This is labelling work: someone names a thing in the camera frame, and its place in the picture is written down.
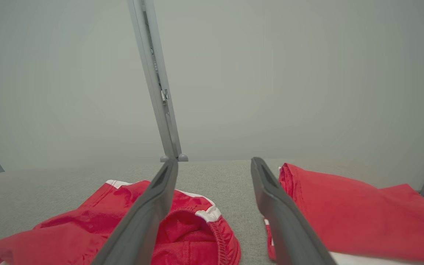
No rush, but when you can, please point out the red and white basketball jersey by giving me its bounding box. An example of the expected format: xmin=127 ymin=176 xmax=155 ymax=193
xmin=264 ymin=163 xmax=424 ymax=265

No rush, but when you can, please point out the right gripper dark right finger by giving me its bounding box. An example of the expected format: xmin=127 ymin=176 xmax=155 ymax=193
xmin=251 ymin=157 xmax=338 ymax=265

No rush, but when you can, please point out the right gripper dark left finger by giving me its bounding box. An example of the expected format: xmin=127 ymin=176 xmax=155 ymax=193
xmin=92 ymin=158 xmax=179 ymax=265

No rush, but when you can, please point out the grey metal partition post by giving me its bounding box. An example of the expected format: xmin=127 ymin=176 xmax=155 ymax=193
xmin=127 ymin=0 xmax=189 ymax=163

